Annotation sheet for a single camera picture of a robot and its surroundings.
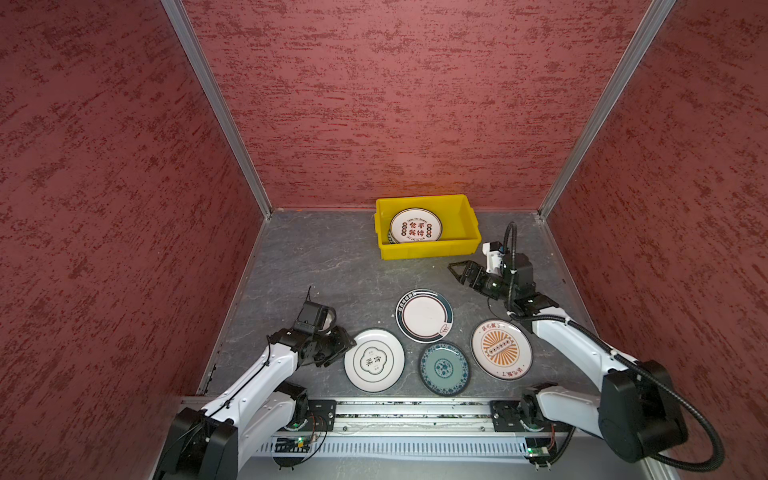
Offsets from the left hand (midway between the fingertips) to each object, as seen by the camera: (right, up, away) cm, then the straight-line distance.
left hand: (350, 353), depth 83 cm
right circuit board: (+48, -18, -12) cm, 52 cm away
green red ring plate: (+22, +8, +10) cm, 26 cm away
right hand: (+30, +22, +1) cm, 37 cm away
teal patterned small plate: (+27, -4, -1) cm, 27 cm away
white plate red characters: (+20, +38, +29) cm, 52 cm away
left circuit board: (-13, -18, -12) cm, 25 cm away
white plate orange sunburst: (+44, 0, +3) cm, 44 cm away
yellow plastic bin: (+39, +36, +32) cm, 62 cm away
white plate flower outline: (+7, -3, 0) cm, 7 cm away
